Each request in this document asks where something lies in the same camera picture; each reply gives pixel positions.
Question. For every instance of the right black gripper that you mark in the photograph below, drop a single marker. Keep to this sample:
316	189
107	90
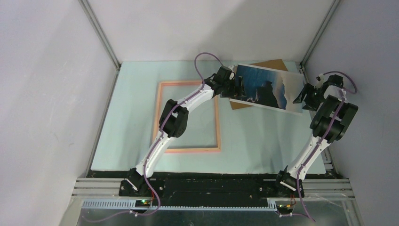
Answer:
313	106

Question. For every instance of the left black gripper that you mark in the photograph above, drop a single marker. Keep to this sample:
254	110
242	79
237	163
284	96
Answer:
234	92

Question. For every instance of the blue landscape photo print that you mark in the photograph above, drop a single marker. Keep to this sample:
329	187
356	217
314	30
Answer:
270	88

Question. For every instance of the orange wooden picture frame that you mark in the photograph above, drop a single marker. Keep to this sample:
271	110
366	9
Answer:
203	132

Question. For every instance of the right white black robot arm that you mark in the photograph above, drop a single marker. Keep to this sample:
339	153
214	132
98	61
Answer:
333	115

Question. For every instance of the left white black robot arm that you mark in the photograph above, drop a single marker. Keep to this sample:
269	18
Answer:
174	118

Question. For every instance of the brown cardboard backing board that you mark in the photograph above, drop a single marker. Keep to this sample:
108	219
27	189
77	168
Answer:
277	64

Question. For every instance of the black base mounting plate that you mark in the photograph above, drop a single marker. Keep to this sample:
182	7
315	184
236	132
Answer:
230	193

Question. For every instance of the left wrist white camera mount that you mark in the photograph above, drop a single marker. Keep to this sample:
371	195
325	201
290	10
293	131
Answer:
232	68

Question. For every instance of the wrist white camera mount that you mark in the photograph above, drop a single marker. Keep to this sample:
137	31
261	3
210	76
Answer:
232	68
321	79

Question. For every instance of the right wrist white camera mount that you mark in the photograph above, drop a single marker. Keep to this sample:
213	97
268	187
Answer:
321	79

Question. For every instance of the right aluminium corner post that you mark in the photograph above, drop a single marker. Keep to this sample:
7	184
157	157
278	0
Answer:
320	31

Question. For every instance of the aluminium corner post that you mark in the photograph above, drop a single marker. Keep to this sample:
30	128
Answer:
96	25
320	31

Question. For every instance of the aluminium front rail frame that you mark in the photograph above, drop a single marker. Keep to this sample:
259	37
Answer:
326	202

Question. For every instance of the grey slotted cable duct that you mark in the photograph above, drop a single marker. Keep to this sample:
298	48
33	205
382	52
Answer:
126	204

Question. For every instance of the left aluminium corner post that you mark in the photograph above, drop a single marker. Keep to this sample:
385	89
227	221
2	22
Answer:
96	25

